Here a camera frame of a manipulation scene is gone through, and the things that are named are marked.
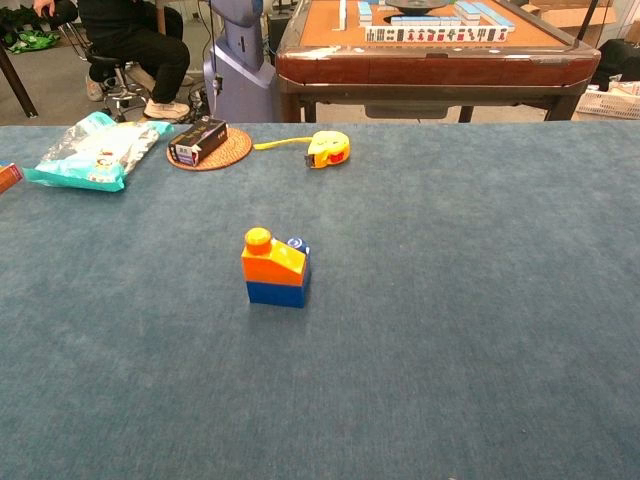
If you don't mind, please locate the blue toy block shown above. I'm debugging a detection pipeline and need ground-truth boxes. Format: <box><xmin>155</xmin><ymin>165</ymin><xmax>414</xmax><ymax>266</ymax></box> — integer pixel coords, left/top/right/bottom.
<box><xmin>246</xmin><ymin>235</ymin><xmax>312</xmax><ymax>309</ymax></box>

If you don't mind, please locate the brown mahjong table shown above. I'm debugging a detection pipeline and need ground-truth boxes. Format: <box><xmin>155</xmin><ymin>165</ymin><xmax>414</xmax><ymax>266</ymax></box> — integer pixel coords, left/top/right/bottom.
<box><xmin>275</xmin><ymin>0</ymin><xmax>602</xmax><ymax>124</ymax></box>

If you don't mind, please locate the row of face-up mahjong tiles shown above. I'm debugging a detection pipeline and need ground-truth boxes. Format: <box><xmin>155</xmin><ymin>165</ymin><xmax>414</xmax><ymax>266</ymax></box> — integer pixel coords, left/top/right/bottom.
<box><xmin>364</xmin><ymin>24</ymin><xmax>510</xmax><ymax>44</ymax></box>

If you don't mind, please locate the seated person in black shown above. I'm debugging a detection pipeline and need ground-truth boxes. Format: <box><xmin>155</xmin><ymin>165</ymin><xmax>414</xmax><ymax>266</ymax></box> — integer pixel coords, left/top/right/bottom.
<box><xmin>32</xmin><ymin>0</ymin><xmax>192</xmax><ymax>120</ymax></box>

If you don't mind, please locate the black hanging cable with switch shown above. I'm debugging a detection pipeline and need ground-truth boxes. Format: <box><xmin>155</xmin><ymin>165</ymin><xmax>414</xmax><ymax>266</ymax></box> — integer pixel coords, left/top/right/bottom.
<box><xmin>207</xmin><ymin>0</ymin><xmax>224</xmax><ymax>121</ymax></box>

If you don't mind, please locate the yellow tape measure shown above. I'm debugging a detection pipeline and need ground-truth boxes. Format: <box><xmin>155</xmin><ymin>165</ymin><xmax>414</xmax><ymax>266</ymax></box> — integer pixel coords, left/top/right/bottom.
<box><xmin>253</xmin><ymin>130</ymin><xmax>352</xmax><ymax>170</ymax></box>

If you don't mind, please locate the green bag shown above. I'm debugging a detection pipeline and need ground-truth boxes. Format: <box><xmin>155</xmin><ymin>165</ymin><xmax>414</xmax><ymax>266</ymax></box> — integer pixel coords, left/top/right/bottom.
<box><xmin>0</xmin><ymin>7</ymin><xmax>61</xmax><ymax>55</ymax></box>

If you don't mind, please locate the round woven coaster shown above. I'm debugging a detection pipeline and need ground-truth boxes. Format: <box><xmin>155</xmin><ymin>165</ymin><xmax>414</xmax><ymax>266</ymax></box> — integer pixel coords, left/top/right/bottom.
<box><xmin>166</xmin><ymin>126</ymin><xmax>254</xmax><ymax>173</ymax></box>

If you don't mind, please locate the black bag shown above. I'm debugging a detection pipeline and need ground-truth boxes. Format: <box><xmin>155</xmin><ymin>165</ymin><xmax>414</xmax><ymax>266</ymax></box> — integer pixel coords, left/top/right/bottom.
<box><xmin>589</xmin><ymin>38</ymin><xmax>640</xmax><ymax>92</ymax></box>

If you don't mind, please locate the black tripod stand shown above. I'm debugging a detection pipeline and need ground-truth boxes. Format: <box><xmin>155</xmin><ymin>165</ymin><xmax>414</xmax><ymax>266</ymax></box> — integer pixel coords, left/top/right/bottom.
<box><xmin>568</xmin><ymin>0</ymin><xmax>601</xmax><ymax>51</ymax></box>

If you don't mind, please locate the small black box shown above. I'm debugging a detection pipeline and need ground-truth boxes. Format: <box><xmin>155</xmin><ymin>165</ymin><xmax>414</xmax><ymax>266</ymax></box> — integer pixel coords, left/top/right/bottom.
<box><xmin>168</xmin><ymin>117</ymin><xmax>230</xmax><ymax>167</ymax></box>

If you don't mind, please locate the orange snack box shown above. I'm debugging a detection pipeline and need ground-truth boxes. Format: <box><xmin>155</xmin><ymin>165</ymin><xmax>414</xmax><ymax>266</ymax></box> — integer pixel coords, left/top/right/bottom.
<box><xmin>0</xmin><ymin>160</ymin><xmax>25</xmax><ymax>195</ymax></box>

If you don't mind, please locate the teal snack bag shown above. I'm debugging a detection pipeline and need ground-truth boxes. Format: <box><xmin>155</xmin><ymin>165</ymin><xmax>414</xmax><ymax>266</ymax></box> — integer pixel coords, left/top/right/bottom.
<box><xmin>22</xmin><ymin>111</ymin><xmax>175</xmax><ymax>193</ymax></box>

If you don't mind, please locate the white plastic basket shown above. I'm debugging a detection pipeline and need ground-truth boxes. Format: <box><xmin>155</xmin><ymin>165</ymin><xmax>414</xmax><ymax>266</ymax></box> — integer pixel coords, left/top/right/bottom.
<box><xmin>574</xmin><ymin>87</ymin><xmax>640</xmax><ymax>121</ymax></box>

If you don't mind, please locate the black round dish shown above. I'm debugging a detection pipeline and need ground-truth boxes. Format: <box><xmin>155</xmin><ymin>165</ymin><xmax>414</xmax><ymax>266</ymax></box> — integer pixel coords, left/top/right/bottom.
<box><xmin>385</xmin><ymin>0</ymin><xmax>444</xmax><ymax>15</ymax></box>

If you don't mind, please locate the cardboard box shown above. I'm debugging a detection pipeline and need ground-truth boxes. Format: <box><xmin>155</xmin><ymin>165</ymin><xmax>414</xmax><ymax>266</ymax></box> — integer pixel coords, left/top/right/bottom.
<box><xmin>529</xmin><ymin>0</ymin><xmax>632</xmax><ymax>49</ymax></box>

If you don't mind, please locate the blue table cloth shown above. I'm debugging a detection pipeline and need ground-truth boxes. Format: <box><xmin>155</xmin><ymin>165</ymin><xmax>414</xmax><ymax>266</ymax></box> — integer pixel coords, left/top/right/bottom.
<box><xmin>0</xmin><ymin>121</ymin><xmax>640</xmax><ymax>480</ymax></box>

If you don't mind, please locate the dark table leg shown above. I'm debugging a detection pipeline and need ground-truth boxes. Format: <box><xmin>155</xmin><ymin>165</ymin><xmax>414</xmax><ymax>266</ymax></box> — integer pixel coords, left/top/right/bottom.
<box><xmin>0</xmin><ymin>44</ymin><xmax>40</xmax><ymax>119</ymax></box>

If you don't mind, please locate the black rolling stool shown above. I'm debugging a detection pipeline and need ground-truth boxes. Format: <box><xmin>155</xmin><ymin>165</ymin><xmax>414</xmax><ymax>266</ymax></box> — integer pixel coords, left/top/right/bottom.
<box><xmin>59</xmin><ymin>14</ymin><xmax>151</xmax><ymax>121</ymax></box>

